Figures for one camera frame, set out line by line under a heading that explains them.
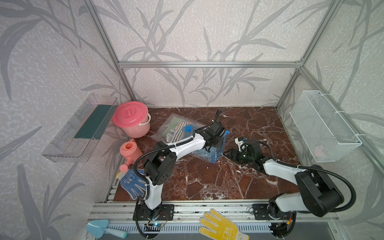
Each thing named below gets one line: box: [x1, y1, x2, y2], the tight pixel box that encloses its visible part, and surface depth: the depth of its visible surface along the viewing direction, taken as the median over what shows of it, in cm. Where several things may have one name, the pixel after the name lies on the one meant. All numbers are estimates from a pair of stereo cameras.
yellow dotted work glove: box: [199, 208, 250, 240], surface depth 70 cm
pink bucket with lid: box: [111, 101, 152, 139], surface depth 94 cm
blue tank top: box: [192, 133, 227, 164], surface depth 90 cm
